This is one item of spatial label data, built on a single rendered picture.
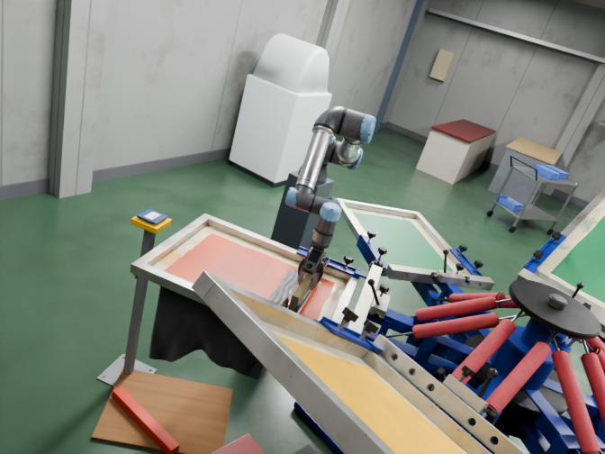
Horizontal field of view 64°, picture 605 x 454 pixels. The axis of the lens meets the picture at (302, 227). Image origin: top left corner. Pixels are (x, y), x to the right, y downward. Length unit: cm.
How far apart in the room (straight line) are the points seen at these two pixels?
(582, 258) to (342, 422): 221
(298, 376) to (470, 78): 965
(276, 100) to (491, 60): 565
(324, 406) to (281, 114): 476
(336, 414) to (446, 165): 753
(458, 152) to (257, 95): 373
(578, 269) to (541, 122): 743
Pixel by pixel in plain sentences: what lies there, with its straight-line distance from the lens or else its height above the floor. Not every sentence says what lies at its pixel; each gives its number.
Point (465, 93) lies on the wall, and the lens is 1022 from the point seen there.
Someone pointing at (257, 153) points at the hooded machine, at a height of 30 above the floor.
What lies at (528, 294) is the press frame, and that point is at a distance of 189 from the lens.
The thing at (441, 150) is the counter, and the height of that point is 42.
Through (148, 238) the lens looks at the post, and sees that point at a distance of 232.
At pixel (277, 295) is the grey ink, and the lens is 194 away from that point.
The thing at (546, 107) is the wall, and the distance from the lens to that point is 1000.
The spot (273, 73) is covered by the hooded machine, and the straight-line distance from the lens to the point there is 545.
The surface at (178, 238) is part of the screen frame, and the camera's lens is 210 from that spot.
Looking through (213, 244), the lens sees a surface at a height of 95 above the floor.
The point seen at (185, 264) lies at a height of 95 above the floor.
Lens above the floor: 203
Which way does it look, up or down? 25 degrees down
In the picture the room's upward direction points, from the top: 17 degrees clockwise
